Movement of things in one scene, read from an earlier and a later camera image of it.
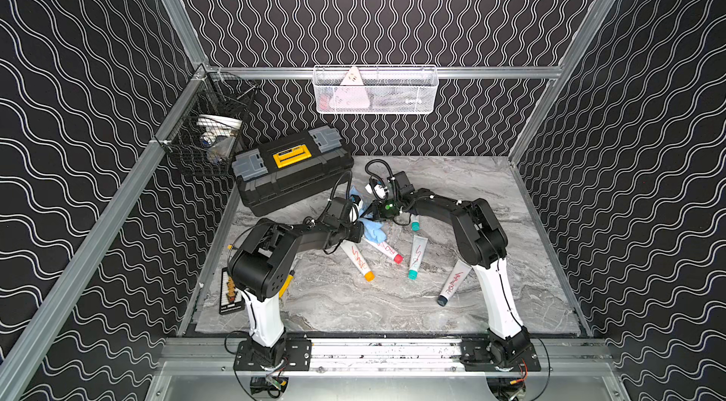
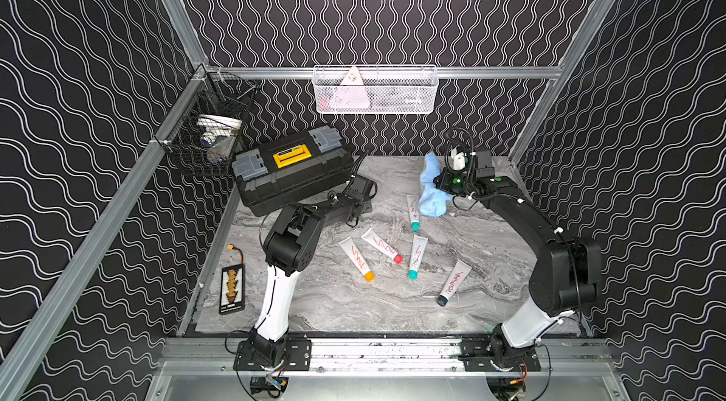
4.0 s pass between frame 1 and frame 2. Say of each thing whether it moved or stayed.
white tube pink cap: stayed
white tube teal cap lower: stayed
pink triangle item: stayed
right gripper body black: moved
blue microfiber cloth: moved
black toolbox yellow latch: stayed
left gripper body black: moved
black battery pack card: stayed
